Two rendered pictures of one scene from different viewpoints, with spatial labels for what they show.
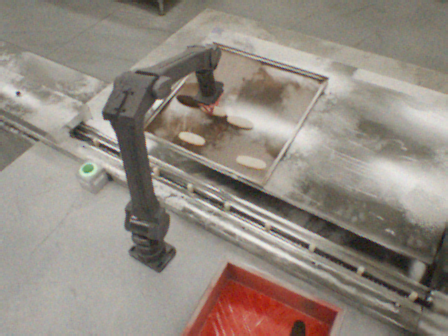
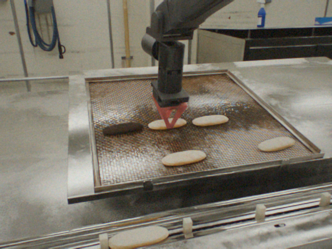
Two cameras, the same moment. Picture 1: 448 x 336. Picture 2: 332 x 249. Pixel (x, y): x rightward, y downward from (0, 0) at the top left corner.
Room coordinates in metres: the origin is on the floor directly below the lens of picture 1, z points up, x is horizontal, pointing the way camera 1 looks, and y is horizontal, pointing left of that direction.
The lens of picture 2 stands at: (0.63, 0.55, 1.21)
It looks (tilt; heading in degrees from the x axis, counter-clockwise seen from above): 23 degrees down; 309
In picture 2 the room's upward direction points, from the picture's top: straight up
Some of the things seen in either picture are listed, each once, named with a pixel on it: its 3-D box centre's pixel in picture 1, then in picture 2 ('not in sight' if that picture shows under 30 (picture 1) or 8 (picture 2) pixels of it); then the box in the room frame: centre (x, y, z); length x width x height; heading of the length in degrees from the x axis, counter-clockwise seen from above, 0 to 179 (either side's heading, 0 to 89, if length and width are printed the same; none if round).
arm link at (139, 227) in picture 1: (146, 224); not in sight; (0.59, 0.22, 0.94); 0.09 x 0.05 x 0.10; 159
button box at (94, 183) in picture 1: (94, 179); not in sight; (0.85, 0.43, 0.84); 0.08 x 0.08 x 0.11; 55
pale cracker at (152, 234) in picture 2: not in sight; (138, 236); (0.90, 0.29, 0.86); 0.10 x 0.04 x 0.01; 55
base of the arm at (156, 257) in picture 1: (150, 245); not in sight; (0.57, 0.22, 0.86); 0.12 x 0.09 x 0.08; 55
